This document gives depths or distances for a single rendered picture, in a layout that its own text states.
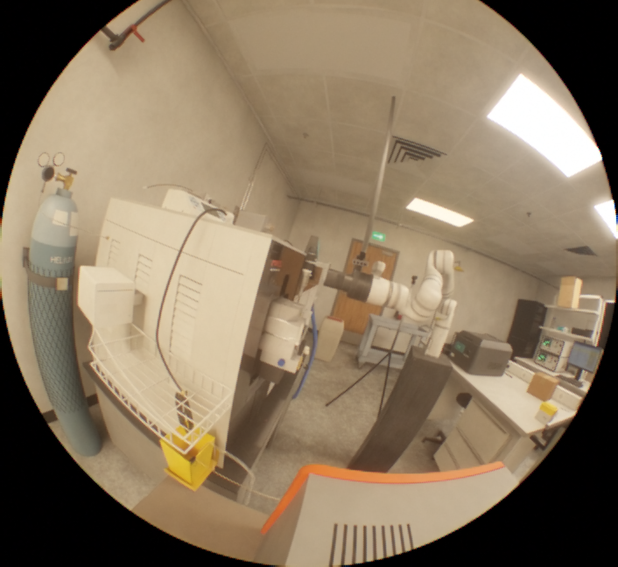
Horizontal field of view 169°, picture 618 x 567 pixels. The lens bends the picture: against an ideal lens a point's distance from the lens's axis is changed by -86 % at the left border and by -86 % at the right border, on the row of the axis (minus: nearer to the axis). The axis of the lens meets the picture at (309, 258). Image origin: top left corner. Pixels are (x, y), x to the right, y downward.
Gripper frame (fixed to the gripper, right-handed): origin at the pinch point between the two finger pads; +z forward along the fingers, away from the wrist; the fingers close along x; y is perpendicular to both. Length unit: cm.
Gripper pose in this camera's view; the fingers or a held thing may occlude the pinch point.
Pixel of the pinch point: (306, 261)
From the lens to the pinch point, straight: 56.2
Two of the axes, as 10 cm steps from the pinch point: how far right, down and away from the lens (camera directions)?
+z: -9.5, -2.7, 1.6
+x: 1.5, 0.7, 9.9
